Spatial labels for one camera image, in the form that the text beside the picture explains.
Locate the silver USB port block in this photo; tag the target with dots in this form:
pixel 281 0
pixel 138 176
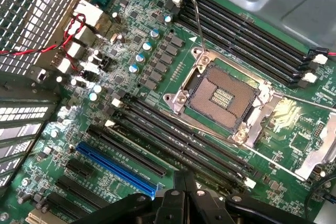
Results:
pixel 61 65
pixel 73 50

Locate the blue expansion slot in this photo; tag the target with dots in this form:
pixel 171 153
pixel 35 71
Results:
pixel 115 167

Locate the white expansion slot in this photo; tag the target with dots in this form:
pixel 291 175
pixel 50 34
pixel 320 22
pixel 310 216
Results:
pixel 39 218

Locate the silver network port block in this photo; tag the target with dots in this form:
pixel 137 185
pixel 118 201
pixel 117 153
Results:
pixel 84 36
pixel 89 11

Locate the RAM slot white latches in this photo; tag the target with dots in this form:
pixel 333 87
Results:
pixel 183 141
pixel 249 45
pixel 109 123
pixel 249 26

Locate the CPU socket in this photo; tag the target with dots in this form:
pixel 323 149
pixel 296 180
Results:
pixel 220 95

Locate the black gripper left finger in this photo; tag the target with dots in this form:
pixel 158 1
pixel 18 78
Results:
pixel 173 208

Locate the short black expansion slot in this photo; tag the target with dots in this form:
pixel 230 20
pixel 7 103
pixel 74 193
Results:
pixel 78 168

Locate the metal socket cover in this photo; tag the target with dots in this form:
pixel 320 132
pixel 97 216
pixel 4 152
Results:
pixel 265 119

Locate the RAM slot black latches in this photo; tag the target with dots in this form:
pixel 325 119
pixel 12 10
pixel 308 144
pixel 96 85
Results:
pixel 249 35
pixel 249 54
pixel 183 129
pixel 183 153

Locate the long black expansion slot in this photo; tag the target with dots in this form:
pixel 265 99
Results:
pixel 126 150
pixel 78 190
pixel 65 207

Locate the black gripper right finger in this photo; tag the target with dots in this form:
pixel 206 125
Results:
pixel 204 208

